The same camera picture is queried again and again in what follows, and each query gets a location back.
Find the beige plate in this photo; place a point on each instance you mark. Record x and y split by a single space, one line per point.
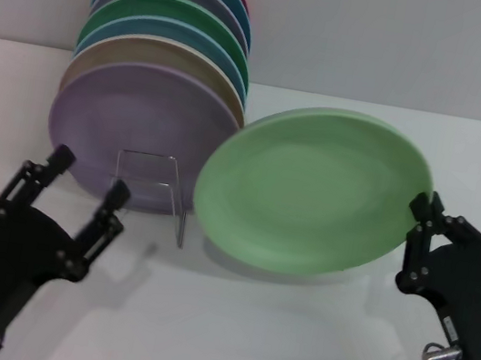
151 52

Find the lilac plate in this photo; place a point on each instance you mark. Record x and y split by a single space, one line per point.
140 117

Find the light green plate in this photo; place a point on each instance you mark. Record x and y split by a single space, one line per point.
312 192

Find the light blue plate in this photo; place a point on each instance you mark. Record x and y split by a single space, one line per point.
164 28

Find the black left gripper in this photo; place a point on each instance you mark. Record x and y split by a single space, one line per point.
10 261

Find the clear acrylic plate rack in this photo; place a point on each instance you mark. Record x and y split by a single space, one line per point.
147 155

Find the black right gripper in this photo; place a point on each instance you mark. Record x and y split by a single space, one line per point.
457 290

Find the dark green plate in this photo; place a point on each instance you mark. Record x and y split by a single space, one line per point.
168 6

